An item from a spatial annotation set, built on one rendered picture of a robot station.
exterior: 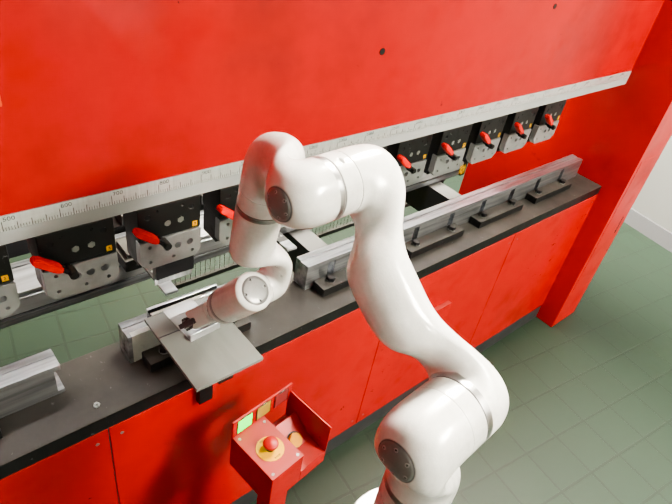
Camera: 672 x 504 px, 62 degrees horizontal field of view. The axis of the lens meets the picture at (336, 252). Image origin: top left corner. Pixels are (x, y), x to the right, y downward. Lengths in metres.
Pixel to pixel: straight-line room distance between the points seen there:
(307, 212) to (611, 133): 2.31
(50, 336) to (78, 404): 1.44
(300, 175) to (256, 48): 0.51
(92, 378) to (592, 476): 2.10
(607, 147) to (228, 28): 2.14
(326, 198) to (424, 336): 0.24
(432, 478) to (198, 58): 0.85
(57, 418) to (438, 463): 0.95
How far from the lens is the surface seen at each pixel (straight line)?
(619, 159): 2.96
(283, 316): 1.68
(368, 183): 0.84
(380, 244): 0.82
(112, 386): 1.52
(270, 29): 1.25
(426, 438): 0.80
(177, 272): 1.46
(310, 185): 0.77
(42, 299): 1.68
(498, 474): 2.63
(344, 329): 1.84
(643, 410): 3.26
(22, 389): 1.48
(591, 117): 2.98
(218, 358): 1.39
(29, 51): 1.06
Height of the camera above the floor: 2.04
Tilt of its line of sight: 36 degrees down
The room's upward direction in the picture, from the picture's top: 11 degrees clockwise
